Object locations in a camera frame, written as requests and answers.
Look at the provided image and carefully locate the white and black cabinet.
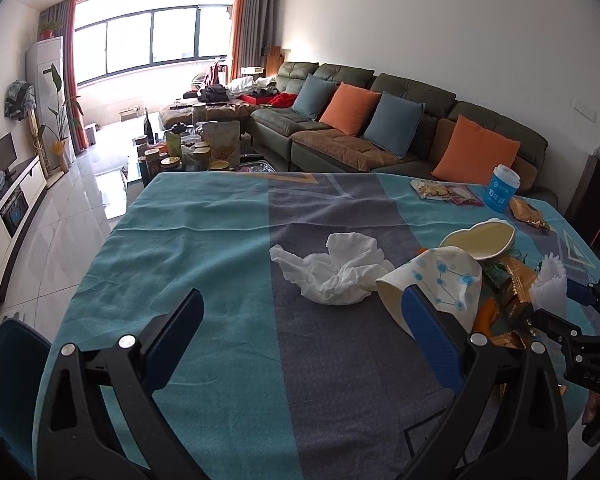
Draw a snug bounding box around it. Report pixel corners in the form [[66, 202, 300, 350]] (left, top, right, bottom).
[[0, 155, 48, 306]]

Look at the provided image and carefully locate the paper snack bag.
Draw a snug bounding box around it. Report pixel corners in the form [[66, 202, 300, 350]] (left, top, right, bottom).
[[202, 121, 242, 168]]

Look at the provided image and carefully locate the crushed blue-printed paper cup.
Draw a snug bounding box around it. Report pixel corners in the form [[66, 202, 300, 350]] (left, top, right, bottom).
[[376, 247, 483, 338]]

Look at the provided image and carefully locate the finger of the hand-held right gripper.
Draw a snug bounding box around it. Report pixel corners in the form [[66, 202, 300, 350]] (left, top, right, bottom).
[[566, 279, 600, 333], [524, 305, 600, 357]]

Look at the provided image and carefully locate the dark green sofa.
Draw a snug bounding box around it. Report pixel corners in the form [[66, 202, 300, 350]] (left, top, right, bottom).
[[157, 61, 560, 200]]

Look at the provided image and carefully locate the gold snack packet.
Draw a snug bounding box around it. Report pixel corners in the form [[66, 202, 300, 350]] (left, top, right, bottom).
[[509, 196, 551, 232]]

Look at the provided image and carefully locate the glass coffee table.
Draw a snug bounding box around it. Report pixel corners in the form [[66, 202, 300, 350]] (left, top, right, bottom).
[[125, 110, 281, 196]]

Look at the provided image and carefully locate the crushed cream paper cup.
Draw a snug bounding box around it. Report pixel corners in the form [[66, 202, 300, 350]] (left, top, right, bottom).
[[439, 218, 518, 261]]

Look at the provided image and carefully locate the blue chair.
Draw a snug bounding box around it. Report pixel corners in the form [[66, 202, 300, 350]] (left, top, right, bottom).
[[0, 317, 53, 480]]

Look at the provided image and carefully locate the large blue cushion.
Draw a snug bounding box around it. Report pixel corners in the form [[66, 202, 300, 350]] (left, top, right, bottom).
[[364, 91, 427, 159]]

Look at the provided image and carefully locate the person's right hand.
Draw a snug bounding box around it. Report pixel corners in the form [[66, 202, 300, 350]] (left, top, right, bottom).
[[581, 393, 600, 428]]

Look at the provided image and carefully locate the pile of clothes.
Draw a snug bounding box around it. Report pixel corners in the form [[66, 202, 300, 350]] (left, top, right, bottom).
[[182, 62, 281, 111]]

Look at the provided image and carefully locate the dark cloth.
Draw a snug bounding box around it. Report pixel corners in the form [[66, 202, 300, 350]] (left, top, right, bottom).
[[4, 80, 37, 121]]

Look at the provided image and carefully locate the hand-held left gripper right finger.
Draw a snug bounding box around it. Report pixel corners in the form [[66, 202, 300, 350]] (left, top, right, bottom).
[[401, 284, 568, 480]]

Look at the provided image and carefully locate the white napkin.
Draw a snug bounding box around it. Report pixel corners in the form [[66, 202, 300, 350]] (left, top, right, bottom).
[[528, 254, 568, 318]]

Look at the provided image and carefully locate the orange and grey curtain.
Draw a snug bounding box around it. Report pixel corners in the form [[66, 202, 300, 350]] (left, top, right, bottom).
[[228, 0, 281, 81], [47, 0, 88, 151]]

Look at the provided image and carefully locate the black monitor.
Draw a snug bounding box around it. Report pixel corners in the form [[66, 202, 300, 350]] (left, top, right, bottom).
[[0, 132, 17, 171]]

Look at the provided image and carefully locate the tall leafy potted plant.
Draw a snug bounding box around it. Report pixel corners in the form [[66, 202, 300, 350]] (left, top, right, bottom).
[[39, 64, 83, 171]]

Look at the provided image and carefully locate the white standing air conditioner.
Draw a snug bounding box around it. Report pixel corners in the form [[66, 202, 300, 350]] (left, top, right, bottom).
[[26, 36, 71, 171]]

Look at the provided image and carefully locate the white tissue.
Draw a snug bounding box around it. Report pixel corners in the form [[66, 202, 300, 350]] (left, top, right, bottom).
[[269, 232, 395, 307]]

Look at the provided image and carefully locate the orange foil wrapper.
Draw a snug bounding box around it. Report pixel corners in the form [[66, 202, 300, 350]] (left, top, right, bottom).
[[495, 257, 538, 311], [472, 327, 528, 353]]

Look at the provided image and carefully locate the small blue cushion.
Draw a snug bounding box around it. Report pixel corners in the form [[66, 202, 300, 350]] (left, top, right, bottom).
[[292, 74, 338, 121]]

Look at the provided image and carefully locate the clear cracker packet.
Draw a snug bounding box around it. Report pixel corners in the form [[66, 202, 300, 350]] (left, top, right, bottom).
[[411, 179, 453, 202]]

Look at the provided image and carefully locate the dark folded frame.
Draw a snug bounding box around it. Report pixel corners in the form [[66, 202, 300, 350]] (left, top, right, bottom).
[[565, 146, 600, 258]]

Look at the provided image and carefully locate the wooden shelf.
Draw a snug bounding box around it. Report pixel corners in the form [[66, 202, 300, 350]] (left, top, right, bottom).
[[261, 46, 293, 78]]

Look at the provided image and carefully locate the green foil wrapper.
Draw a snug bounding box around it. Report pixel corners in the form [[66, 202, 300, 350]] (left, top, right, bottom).
[[480, 250, 528, 288]]

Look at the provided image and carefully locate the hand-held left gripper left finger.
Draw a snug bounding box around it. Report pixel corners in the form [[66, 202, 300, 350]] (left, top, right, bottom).
[[36, 287, 211, 480]]

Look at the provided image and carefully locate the blue cup with white lid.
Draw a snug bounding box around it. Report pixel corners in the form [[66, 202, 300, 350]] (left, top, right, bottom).
[[482, 164, 521, 211]]

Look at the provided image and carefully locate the large window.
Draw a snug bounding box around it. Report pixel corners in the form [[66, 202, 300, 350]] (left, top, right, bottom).
[[74, 4, 231, 86]]

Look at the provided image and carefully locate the large orange cushion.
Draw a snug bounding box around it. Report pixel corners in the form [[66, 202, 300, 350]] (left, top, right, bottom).
[[431, 114, 522, 186]]

